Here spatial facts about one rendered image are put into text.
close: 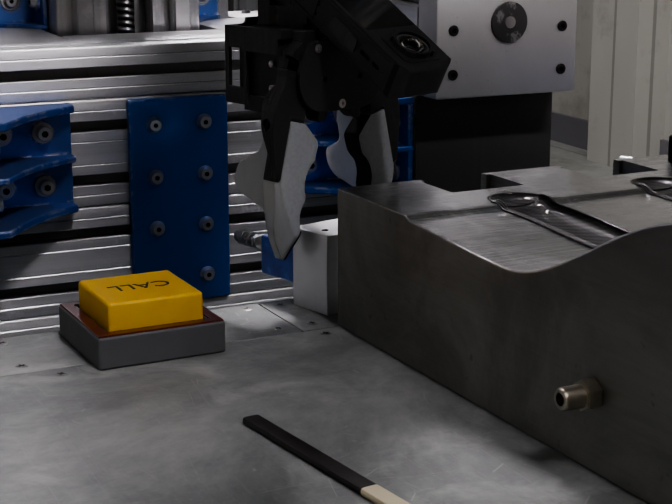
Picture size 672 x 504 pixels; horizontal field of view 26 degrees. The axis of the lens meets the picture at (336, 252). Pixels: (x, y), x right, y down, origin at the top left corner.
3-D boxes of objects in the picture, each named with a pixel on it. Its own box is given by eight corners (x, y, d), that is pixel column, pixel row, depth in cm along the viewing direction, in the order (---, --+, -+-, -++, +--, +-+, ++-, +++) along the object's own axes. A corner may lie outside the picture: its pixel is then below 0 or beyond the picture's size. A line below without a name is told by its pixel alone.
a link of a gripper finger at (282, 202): (240, 246, 99) (271, 114, 99) (295, 263, 95) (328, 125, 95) (204, 239, 97) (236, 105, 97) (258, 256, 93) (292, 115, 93)
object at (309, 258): (210, 276, 105) (208, 203, 104) (265, 265, 108) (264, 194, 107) (327, 316, 95) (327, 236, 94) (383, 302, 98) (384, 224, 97)
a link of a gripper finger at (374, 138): (356, 210, 106) (326, 94, 102) (412, 224, 101) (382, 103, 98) (325, 230, 104) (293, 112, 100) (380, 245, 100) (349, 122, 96)
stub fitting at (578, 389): (585, 404, 70) (550, 411, 69) (586, 372, 70) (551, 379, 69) (602, 413, 69) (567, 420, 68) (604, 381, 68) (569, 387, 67)
